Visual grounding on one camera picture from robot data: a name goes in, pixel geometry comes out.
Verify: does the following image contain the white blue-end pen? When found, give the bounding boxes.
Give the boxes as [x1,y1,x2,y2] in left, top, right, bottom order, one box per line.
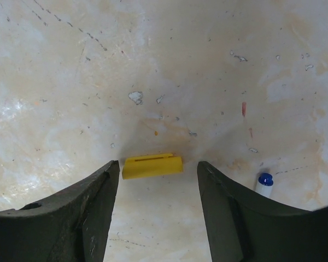
[255,173,274,198]

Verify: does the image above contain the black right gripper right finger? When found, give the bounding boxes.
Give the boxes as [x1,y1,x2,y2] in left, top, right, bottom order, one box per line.
[197,161,328,261]

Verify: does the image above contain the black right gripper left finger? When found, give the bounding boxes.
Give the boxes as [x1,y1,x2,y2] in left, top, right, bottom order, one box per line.
[0,160,120,261]

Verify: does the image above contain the yellow marker cap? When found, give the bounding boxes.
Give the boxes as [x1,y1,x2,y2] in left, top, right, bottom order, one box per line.
[122,153,183,180]

